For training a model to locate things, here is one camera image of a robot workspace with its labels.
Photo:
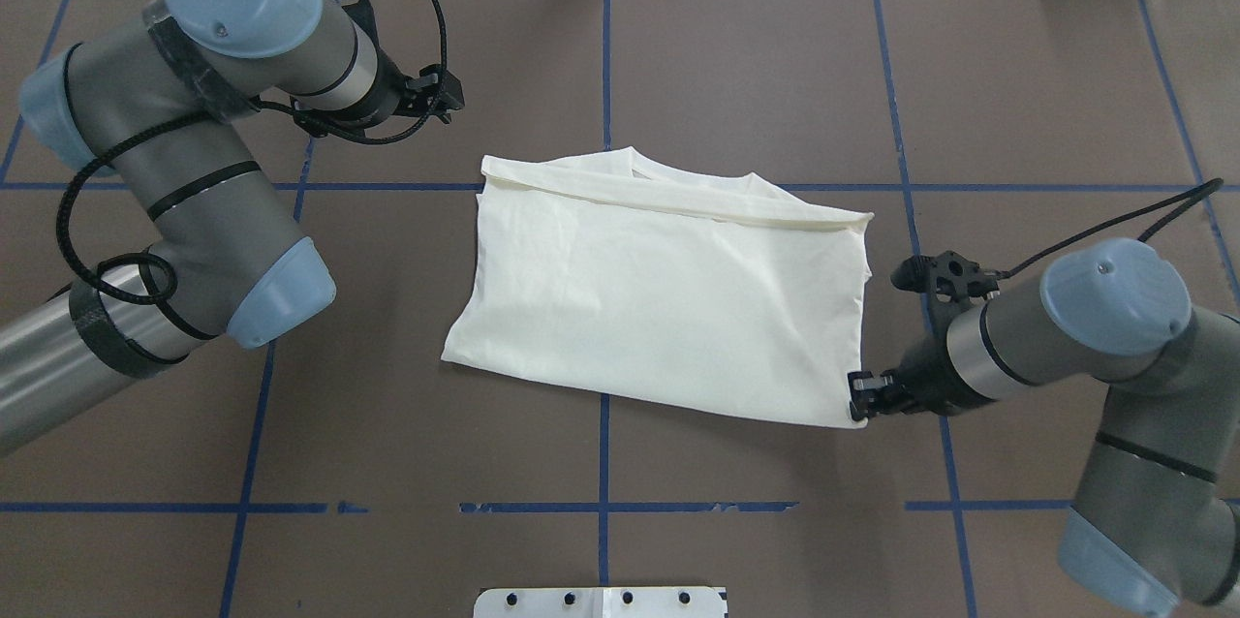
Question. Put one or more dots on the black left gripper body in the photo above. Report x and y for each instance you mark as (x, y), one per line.
(390, 92)

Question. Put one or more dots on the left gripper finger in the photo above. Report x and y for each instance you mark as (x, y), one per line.
(439, 90)
(442, 113)

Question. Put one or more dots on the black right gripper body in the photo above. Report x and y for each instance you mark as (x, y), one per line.
(923, 379)

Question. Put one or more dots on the cream long-sleeve cat shirt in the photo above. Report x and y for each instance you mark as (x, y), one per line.
(612, 273)

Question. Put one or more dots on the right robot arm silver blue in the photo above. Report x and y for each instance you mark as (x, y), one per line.
(1146, 528)

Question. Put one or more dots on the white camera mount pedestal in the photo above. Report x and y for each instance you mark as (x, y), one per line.
(631, 601)

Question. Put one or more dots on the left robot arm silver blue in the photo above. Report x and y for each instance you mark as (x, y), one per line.
(173, 231)

